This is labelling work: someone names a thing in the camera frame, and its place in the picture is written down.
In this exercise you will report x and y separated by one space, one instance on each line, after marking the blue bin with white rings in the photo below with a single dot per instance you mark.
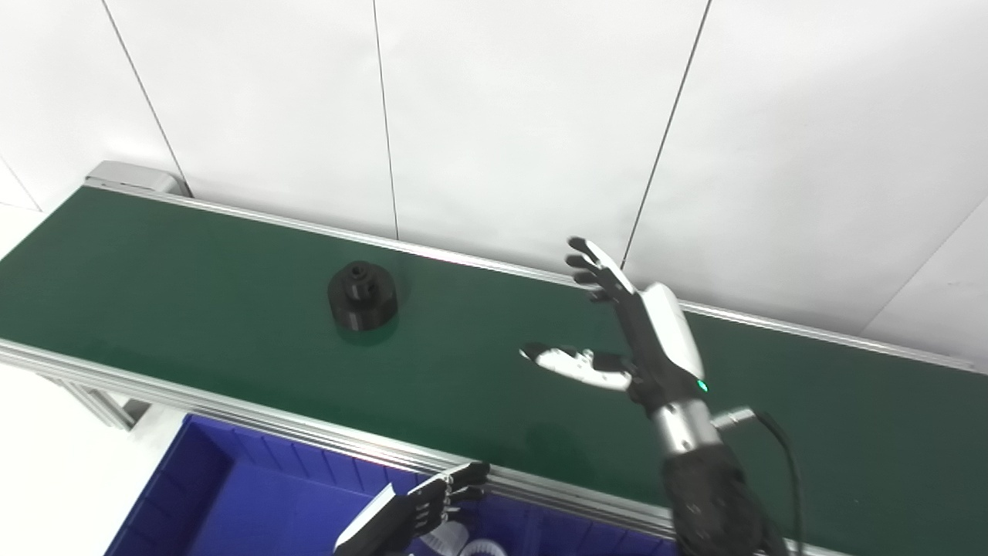
255 510

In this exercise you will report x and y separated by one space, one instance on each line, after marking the green conveyor belt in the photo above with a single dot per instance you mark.
231 309

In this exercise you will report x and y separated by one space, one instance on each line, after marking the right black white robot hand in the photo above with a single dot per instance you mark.
664 347

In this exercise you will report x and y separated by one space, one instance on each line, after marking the aluminium conveyor leg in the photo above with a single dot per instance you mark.
104 403

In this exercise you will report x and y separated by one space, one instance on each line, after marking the black round flanged part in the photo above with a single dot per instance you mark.
363 297

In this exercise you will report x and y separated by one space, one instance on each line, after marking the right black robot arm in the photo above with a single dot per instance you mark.
710 494

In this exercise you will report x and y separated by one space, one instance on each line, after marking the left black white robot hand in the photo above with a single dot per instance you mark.
394 525

